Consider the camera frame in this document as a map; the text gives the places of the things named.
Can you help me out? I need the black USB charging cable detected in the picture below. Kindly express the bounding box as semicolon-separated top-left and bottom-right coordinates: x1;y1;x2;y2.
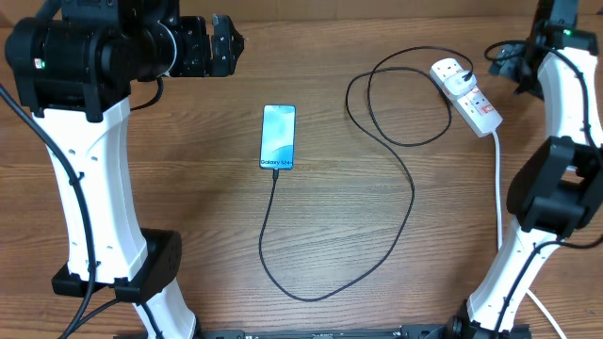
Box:
257;45;475;303

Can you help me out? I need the Samsung Galaxy smartphone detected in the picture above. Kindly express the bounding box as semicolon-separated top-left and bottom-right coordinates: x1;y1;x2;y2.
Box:
259;105;296;170

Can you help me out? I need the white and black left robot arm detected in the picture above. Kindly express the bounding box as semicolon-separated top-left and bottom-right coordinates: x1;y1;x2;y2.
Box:
5;0;245;338

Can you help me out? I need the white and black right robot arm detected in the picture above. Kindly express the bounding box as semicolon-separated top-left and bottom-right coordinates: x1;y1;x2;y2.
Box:
431;0;602;338

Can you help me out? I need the white charger plug adapter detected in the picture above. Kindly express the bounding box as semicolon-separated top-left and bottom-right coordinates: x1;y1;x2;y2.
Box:
444;71;477;98

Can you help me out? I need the white power strip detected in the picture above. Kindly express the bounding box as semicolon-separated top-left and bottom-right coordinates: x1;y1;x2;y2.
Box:
430;58;502;137

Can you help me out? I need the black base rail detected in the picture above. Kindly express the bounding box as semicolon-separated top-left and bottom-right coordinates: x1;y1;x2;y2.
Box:
112;323;533;339

